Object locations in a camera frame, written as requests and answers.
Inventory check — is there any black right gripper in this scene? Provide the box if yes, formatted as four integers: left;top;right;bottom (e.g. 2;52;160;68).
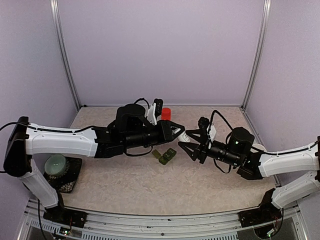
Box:
178;129;241;167

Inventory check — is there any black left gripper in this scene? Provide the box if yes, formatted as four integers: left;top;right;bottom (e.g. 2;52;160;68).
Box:
123;119;186;150

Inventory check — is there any small white pill bottle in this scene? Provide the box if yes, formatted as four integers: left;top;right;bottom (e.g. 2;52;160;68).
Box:
177;131;191;143

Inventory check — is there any green pill organizer box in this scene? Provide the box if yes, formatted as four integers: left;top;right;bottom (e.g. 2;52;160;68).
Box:
151;148;177;165

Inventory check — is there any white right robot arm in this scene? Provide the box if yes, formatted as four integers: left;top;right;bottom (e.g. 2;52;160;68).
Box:
178;127;320;222

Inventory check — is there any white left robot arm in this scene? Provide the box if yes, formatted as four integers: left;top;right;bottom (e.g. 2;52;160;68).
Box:
3;103;186;223

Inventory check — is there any red cylindrical can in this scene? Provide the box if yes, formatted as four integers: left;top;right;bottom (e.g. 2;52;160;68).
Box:
161;107;171;121

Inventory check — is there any light blue mug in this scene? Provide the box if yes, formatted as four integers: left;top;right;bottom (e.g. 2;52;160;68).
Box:
251;143;267;152

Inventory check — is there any black square tray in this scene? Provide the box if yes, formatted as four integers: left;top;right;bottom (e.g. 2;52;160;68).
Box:
43;157;83;194

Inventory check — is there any green ceramic bowl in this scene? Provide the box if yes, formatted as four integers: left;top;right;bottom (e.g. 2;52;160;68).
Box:
44;154;67;177

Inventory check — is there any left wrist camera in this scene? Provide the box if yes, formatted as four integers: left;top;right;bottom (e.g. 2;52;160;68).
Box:
145;98;163;126

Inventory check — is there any right aluminium frame post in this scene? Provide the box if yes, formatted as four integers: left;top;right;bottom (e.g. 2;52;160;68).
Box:
241;0;272;112

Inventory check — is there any aluminium frame post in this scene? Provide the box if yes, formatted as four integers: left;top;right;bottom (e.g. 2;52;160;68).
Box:
241;0;272;112
50;0;82;111

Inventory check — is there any front aluminium rail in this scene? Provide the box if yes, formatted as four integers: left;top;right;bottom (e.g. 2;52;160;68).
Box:
23;200;308;240

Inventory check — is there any left aluminium frame post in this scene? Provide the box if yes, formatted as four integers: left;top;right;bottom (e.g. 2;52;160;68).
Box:
50;0;82;111

